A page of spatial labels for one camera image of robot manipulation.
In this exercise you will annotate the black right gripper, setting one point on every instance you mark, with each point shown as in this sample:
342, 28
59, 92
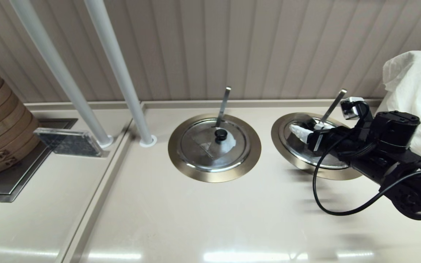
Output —
336, 138

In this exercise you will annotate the steel hinged lid black knob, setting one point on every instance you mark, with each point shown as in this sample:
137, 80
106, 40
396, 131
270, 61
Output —
302, 153
196, 146

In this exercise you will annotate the white pole base flange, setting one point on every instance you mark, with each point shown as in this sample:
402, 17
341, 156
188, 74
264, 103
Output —
148, 145
107, 145

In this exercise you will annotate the white metal pole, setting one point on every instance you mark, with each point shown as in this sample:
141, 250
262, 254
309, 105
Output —
115, 54
49, 54

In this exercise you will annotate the clear acrylic sign holder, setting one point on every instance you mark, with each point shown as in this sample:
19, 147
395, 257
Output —
68, 143

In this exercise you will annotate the bamboo steamer stack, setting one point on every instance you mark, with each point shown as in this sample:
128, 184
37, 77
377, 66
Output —
2, 120

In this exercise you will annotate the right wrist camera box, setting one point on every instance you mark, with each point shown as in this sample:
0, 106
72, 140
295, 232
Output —
351, 109

